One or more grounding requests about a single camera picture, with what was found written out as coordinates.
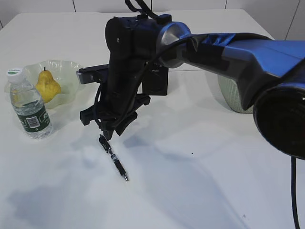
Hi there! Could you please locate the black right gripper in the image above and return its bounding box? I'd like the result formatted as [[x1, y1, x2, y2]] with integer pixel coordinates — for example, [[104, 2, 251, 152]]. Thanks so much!
[[80, 94, 151, 141]]

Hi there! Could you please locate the black pen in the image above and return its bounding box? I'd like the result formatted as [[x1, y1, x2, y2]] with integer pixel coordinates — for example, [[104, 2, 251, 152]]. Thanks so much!
[[99, 135, 129, 181]]

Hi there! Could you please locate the yellow pear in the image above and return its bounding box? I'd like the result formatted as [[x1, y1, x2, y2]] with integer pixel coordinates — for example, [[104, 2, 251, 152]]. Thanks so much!
[[35, 67, 61, 104]]

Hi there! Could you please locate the clear water bottle green label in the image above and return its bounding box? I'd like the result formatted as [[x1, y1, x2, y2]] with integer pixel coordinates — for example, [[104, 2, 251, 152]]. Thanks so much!
[[7, 68, 52, 139]]

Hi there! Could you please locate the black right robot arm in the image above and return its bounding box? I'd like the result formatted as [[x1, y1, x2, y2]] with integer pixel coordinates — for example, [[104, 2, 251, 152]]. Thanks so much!
[[78, 15, 305, 159]]

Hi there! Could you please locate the black square pen holder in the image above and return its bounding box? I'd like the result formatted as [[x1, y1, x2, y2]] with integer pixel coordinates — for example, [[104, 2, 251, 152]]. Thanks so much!
[[142, 63, 169, 96]]

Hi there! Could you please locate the green woven plastic basket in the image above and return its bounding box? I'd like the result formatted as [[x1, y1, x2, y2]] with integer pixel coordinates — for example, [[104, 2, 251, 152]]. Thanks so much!
[[217, 75, 253, 114]]

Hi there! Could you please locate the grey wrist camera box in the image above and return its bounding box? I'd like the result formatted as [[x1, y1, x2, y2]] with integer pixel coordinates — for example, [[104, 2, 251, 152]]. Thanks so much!
[[76, 64, 109, 84]]

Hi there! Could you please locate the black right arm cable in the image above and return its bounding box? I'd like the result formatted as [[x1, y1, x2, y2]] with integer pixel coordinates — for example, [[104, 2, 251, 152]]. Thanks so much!
[[290, 155, 300, 229]]

